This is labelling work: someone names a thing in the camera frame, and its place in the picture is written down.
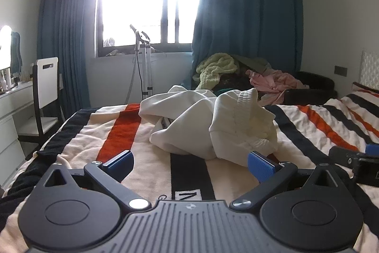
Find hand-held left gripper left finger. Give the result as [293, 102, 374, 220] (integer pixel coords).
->
[37, 150, 150, 210]

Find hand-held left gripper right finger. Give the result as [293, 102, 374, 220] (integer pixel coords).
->
[232, 151, 347, 209]

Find white sweatpants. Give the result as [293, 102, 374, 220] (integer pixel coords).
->
[139, 85, 279, 167]

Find pink clothes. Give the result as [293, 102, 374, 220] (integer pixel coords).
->
[246, 69, 310, 99]

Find dark clothes pile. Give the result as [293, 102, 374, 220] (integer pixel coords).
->
[219, 54, 273, 93]

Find striped blanket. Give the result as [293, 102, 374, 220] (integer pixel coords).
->
[0, 87, 379, 253]

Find black sofa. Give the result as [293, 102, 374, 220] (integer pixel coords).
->
[284, 71, 338, 107]

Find white quilted headboard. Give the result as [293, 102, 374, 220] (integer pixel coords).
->
[352, 49, 379, 90]

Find garment steamer stand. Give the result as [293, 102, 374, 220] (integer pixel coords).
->
[127, 23, 157, 102]

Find green fluffy blanket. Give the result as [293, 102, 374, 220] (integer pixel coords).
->
[192, 53, 239, 90]

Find white desk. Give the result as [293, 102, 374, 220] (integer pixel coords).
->
[0, 83, 36, 170]

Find row of cosmetic bottles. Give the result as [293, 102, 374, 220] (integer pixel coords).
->
[0, 62, 33, 92]

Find window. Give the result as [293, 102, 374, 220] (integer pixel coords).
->
[95, 0, 205, 58]

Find lit vanity mirror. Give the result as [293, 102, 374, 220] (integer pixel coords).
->
[0, 25, 13, 71]

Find white chair black frame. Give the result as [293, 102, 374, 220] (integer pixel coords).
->
[18, 57, 64, 150]

